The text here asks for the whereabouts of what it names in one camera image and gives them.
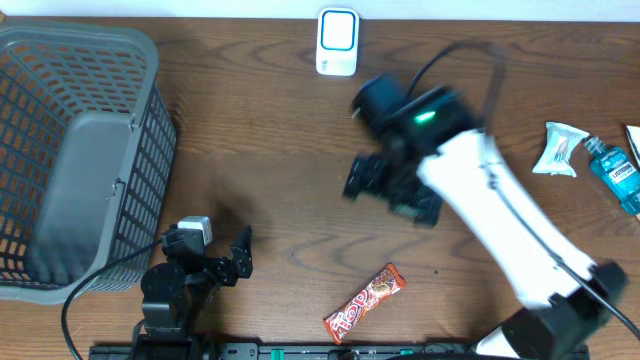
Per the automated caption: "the red brown snack bar wrapper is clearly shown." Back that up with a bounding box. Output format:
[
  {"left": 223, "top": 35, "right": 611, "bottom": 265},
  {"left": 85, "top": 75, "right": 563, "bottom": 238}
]
[{"left": 323, "top": 263, "right": 406, "bottom": 345}]

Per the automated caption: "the teal tissue pack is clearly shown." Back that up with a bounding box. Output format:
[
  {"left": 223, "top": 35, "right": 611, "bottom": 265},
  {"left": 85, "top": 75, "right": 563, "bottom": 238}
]
[{"left": 532, "top": 122, "right": 590, "bottom": 177}]

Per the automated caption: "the blue mouthwash bottle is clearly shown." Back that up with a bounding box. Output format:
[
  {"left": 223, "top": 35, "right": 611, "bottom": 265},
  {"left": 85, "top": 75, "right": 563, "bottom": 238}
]
[{"left": 584, "top": 136, "right": 639, "bottom": 217}]

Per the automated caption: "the yellow chips bag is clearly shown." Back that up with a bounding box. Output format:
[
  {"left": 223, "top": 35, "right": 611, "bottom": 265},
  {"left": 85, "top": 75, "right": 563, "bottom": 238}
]
[{"left": 626, "top": 125, "right": 640, "bottom": 165}]

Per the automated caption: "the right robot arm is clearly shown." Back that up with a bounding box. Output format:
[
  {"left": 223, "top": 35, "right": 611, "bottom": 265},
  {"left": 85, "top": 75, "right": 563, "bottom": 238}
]
[{"left": 343, "top": 75, "right": 627, "bottom": 359}]

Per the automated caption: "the grey plastic shopping basket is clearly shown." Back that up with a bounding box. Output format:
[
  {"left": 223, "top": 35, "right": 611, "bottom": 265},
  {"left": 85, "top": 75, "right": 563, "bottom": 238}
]
[{"left": 1, "top": 21, "right": 176, "bottom": 305}]

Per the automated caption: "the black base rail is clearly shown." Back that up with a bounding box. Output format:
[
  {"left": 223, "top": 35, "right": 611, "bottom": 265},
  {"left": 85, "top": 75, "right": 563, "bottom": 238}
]
[{"left": 88, "top": 343, "right": 508, "bottom": 360}]

